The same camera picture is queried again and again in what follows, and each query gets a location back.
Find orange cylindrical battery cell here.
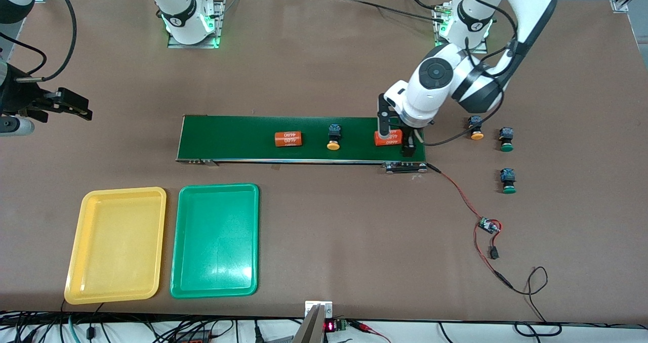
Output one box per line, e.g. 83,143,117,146
274,131,303,148
374,130,404,147

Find yellow plastic tray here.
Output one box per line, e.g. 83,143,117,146
64,187,168,305

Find green conveyor belt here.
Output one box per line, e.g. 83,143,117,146
176,114,427,174

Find red clip lead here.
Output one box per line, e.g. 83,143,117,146
352,320,391,343

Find green plastic tray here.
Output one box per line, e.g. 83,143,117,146
170,183,260,299

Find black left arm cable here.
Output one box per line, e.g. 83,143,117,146
420,0,519,147

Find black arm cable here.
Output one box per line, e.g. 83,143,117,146
0,0,78,83
420,0,519,147

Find red and black wire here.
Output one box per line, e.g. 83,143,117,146
427,164,513,289

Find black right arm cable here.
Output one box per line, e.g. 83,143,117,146
0,0,78,83

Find aluminium arm base plate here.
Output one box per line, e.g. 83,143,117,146
434,4,489,54
167,0,226,49

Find thin black wire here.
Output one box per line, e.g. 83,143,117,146
509,266,549,323

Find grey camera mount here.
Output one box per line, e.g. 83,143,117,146
293,301,333,343

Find tangled black cables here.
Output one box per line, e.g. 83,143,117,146
0,310,304,343

